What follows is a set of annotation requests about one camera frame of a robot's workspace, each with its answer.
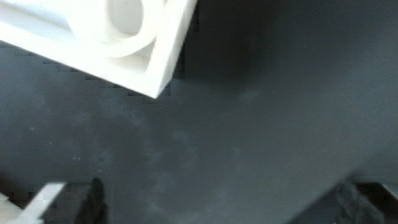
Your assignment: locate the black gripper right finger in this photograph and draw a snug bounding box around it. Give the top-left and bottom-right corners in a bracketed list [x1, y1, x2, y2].
[289, 182, 398, 224]

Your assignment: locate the white square tabletop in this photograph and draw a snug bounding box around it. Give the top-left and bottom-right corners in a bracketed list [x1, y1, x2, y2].
[0, 0, 196, 97]

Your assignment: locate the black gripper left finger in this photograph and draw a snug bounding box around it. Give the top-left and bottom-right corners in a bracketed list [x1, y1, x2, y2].
[12, 177, 109, 224]

